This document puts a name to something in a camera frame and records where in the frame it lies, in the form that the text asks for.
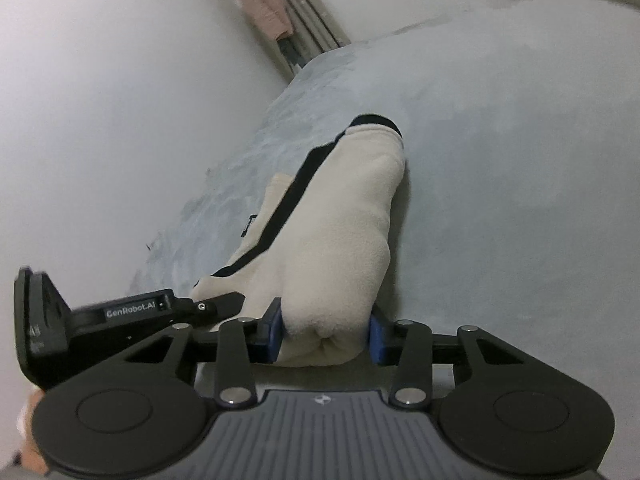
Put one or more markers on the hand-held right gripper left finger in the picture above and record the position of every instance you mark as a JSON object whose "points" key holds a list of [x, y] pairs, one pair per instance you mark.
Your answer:
{"points": [[275, 332]]}

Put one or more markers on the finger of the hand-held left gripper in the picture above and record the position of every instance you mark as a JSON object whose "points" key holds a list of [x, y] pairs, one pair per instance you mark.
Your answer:
{"points": [[210, 307]]}

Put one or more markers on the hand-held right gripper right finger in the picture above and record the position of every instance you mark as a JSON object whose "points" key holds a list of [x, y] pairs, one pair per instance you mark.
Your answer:
{"points": [[376, 342]]}

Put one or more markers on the cream and black sweatshirt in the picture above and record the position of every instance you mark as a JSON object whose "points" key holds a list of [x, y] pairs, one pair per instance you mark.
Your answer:
{"points": [[340, 220]]}

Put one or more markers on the person's left hand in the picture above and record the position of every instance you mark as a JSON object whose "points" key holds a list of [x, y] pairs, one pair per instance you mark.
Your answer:
{"points": [[29, 430]]}

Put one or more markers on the grey bed blanket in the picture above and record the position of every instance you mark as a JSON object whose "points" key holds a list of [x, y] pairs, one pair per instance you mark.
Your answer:
{"points": [[500, 160]]}

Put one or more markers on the dark hanging clothing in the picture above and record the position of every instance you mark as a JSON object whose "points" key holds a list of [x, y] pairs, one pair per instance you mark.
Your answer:
{"points": [[292, 57]]}

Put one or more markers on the pink hanging jacket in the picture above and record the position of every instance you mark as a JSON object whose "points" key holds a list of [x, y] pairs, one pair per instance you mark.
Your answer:
{"points": [[262, 2]]}

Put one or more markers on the grey curtain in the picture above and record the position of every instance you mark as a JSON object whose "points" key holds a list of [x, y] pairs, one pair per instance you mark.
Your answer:
{"points": [[305, 5]]}

